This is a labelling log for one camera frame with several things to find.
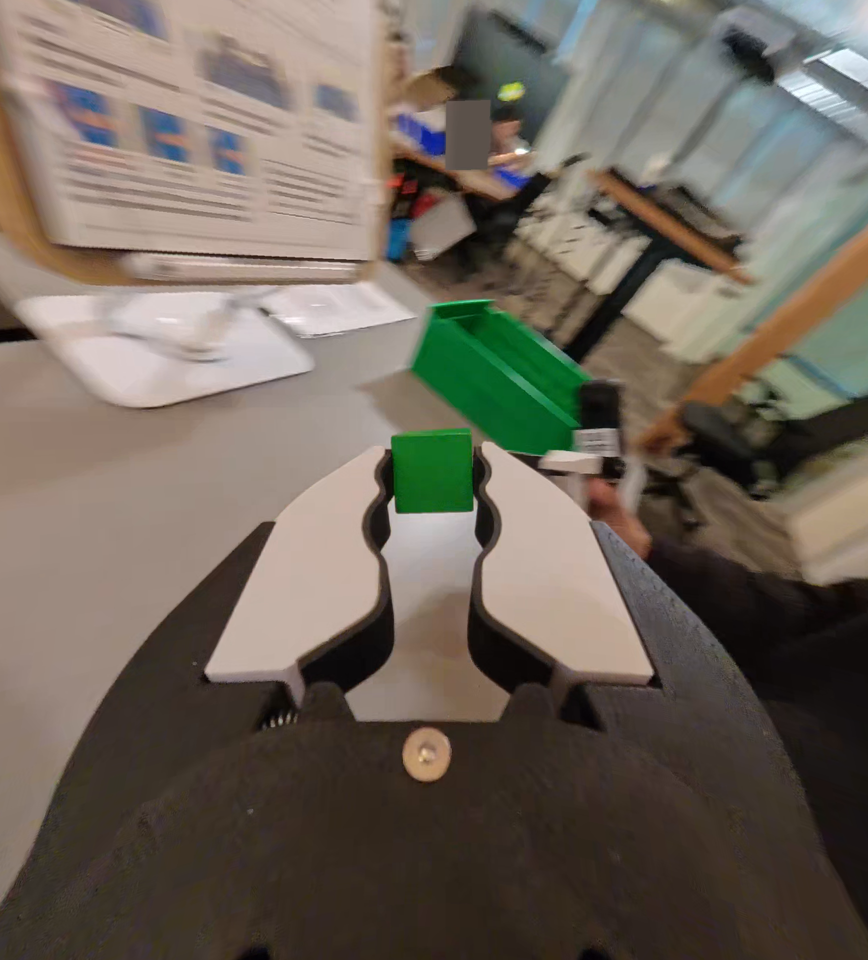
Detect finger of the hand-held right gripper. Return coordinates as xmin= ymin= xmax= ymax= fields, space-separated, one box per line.
xmin=537 ymin=448 xmax=606 ymax=477

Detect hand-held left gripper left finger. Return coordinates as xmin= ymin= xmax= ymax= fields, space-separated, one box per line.
xmin=202 ymin=446 xmax=395 ymax=708

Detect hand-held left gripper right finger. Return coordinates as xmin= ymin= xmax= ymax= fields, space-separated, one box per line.
xmin=469 ymin=440 xmax=658 ymax=706

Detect green plastic bin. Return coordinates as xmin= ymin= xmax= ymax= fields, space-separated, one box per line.
xmin=411 ymin=298 xmax=593 ymax=457

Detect green cube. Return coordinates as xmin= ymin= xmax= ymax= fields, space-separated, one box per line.
xmin=390 ymin=428 xmax=476 ymax=515

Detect person's right forearm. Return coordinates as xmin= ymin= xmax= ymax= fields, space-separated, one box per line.
xmin=640 ymin=534 xmax=868 ymax=676

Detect person's right hand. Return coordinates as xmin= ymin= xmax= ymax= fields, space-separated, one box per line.
xmin=586 ymin=477 xmax=654 ymax=561

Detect black office chair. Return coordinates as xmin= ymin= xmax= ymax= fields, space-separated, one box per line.
xmin=677 ymin=401 xmax=780 ymax=500

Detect wooden table black legs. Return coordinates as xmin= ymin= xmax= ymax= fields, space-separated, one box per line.
xmin=591 ymin=168 xmax=754 ymax=361

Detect wooden beam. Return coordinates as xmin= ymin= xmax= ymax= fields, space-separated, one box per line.
xmin=640 ymin=187 xmax=868 ymax=455

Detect grey flat panel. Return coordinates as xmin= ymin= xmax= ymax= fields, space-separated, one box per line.
xmin=411 ymin=195 xmax=478 ymax=264

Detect laminated paper sheet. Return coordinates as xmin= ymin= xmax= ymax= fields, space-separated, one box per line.
xmin=265 ymin=283 xmax=420 ymax=339

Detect instruction poster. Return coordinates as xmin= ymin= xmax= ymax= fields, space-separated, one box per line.
xmin=0 ymin=0 xmax=389 ymax=262

